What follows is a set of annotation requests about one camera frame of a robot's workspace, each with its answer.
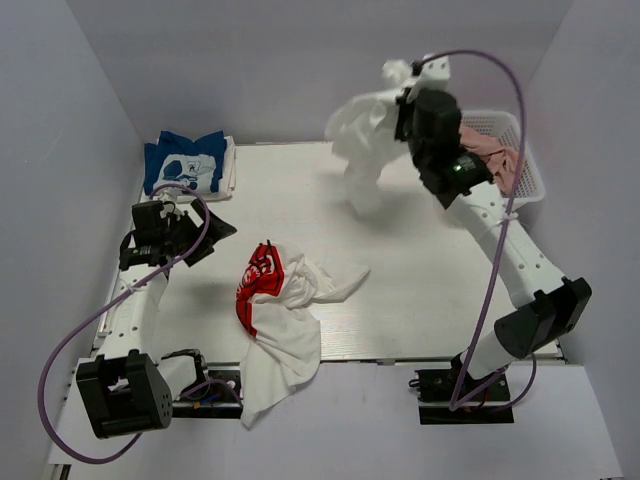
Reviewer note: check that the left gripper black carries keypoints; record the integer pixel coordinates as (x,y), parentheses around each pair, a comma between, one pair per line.
(197,233)

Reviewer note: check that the white t shirt red print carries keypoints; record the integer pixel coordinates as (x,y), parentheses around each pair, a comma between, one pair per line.
(277,287)

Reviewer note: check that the white t shirt black lettering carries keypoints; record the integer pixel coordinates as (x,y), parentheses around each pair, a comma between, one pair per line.
(362,132)

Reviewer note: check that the pink t shirt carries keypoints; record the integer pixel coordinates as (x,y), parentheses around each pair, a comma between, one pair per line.
(501,160)

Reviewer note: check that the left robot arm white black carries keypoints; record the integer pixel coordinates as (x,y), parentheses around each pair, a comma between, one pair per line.
(126,390)

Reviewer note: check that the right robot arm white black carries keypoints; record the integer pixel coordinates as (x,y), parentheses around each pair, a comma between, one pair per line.
(529,302)

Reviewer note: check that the folded white t shirt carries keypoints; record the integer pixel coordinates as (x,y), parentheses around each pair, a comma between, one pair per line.
(225,175)

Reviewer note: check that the folded blue t shirt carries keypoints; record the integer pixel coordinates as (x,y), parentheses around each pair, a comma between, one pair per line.
(182,162)

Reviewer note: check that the white plastic basket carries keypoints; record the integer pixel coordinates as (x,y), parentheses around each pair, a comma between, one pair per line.
(495,136)

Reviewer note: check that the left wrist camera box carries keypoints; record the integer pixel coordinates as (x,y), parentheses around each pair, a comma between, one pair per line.
(170,199)

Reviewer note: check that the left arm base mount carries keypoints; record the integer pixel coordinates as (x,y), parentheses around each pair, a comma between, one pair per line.
(221,399)

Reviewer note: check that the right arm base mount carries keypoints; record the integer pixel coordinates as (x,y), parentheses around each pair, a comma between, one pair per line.
(437,405)

